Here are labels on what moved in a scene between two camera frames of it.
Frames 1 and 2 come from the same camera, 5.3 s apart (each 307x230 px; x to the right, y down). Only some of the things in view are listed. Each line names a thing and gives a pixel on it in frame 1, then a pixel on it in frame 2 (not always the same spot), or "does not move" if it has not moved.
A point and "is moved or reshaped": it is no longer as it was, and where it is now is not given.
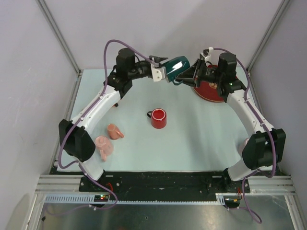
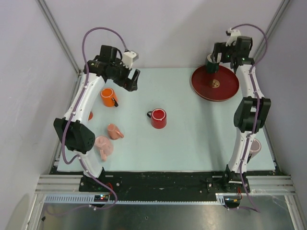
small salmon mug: (113, 133) does not move
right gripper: (193, 74) → (220, 47)
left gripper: (158, 60) → (132, 83)
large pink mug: (105, 146) does not move
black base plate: (164, 184) does not move
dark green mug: (173, 66) is moved or reshaped
